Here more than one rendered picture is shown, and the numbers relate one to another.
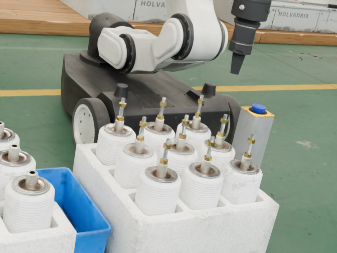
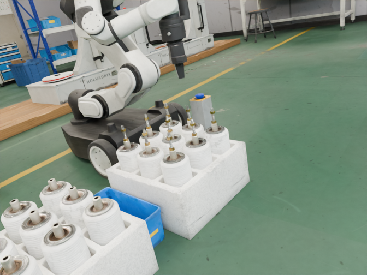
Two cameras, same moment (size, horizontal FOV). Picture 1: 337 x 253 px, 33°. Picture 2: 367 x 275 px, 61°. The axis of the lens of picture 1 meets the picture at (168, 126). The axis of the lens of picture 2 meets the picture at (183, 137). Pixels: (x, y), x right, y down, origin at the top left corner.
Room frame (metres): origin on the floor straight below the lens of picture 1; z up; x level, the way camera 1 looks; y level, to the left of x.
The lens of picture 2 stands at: (0.22, 0.14, 0.69)
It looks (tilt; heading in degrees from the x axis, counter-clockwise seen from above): 22 degrees down; 348
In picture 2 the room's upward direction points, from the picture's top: 11 degrees counter-clockwise
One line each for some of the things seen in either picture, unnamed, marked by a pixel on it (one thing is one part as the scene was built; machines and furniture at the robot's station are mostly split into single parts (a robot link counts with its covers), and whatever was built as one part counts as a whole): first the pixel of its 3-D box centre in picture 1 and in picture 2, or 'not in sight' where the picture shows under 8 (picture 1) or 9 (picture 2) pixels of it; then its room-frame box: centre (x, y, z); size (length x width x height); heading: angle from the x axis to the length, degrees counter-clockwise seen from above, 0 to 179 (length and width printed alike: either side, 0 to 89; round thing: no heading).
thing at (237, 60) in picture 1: (236, 61); (180, 70); (1.34, -0.13, 0.49); 0.03 x 0.02 x 0.06; 83
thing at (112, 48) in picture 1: (133, 49); (102, 102); (2.02, 0.18, 0.28); 0.21 x 0.20 x 0.13; 36
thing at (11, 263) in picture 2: not in sight; (8, 264); (0.83, 0.44, 0.26); 0.02 x 0.02 x 0.03
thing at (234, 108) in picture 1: (221, 121); (173, 119); (1.95, -0.19, 0.10); 0.20 x 0.05 x 0.20; 36
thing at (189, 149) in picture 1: (179, 148); (171, 138); (1.29, -0.04, 0.25); 0.08 x 0.08 x 0.01
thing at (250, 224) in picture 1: (168, 203); (179, 175); (1.29, -0.04, 0.09); 0.39 x 0.39 x 0.18; 33
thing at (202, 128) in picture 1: (194, 127); (170, 124); (1.45, -0.07, 0.25); 0.08 x 0.08 x 0.01
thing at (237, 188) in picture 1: (235, 199); (218, 151); (1.26, -0.20, 0.16); 0.10 x 0.10 x 0.18
